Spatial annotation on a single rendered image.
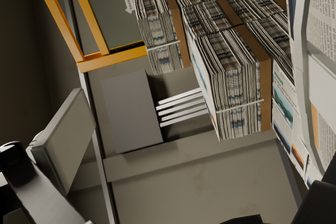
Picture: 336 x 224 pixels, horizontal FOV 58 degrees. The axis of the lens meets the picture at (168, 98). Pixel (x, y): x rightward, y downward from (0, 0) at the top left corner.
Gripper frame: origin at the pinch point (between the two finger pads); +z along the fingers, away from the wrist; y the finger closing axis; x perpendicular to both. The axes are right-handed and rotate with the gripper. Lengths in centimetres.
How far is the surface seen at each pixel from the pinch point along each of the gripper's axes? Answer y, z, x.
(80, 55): -75, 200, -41
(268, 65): 30, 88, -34
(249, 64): 23, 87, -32
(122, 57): -46, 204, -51
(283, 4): 48, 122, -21
